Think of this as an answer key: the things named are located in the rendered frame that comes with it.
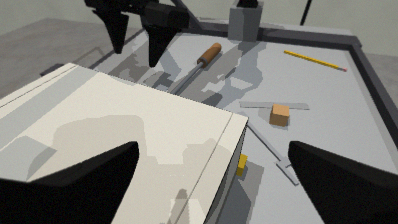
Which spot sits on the tan block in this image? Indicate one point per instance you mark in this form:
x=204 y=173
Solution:
x=279 y=115

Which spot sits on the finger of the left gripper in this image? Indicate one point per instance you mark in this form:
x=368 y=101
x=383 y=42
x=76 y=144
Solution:
x=116 y=25
x=158 y=41

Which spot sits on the black metal frame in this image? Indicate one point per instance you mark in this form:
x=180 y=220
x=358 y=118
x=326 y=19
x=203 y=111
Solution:
x=193 y=20

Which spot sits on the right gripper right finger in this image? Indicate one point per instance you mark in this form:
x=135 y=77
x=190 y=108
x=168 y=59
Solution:
x=342 y=190

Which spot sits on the small yellow cube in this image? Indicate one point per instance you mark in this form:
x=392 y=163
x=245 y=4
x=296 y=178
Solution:
x=241 y=165

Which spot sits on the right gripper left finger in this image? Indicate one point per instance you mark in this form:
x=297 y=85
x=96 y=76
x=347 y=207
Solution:
x=89 y=192

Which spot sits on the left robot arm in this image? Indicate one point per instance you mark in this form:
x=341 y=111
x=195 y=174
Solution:
x=105 y=5

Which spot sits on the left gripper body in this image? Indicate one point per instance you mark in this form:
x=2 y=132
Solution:
x=166 y=16

